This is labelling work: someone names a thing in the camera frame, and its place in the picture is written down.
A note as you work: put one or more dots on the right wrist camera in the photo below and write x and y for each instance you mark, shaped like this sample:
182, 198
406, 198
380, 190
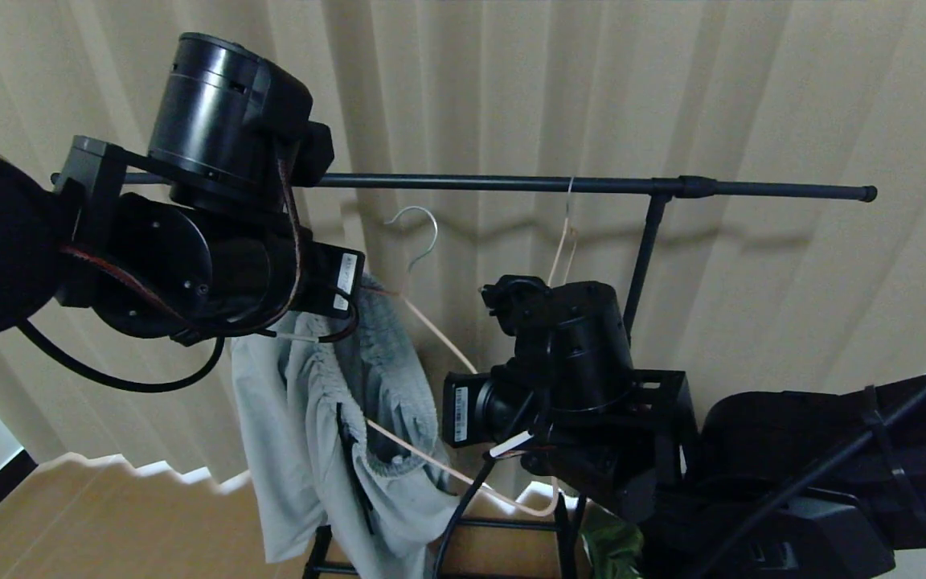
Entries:
523, 301

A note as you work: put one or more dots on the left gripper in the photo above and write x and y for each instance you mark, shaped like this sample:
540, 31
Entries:
262, 273

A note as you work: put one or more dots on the green garment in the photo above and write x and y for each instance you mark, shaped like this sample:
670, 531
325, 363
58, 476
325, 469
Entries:
612, 555

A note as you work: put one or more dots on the pale grey shorts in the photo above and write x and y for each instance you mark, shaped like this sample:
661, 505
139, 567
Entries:
294, 450

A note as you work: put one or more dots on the black clothes rack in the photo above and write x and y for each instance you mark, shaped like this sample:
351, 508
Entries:
511, 183

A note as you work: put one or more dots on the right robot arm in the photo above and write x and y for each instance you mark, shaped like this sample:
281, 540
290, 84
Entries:
792, 450

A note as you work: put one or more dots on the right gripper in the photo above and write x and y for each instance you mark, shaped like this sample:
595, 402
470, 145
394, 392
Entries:
483, 410

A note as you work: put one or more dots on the beige curtain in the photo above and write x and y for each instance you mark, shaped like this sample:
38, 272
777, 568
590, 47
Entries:
752, 96

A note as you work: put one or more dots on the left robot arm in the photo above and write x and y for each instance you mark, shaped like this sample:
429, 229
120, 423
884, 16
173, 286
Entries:
190, 121

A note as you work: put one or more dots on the pink clothes hanger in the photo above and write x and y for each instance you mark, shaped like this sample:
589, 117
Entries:
566, 241
439, 330

